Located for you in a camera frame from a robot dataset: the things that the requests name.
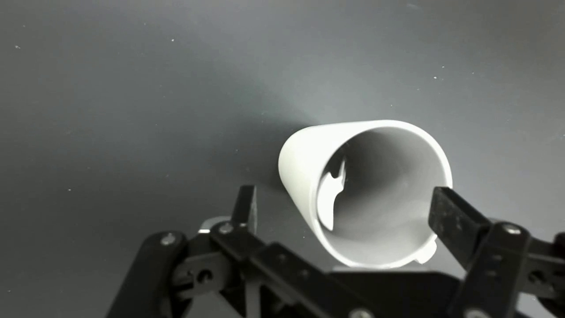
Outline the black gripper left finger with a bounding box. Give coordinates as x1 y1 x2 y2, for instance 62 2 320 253
212 186 378 318

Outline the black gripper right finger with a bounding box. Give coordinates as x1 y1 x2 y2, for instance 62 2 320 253
427 188 565 318

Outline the white ceramic mug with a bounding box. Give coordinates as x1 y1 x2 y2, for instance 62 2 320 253
277 121 454 269

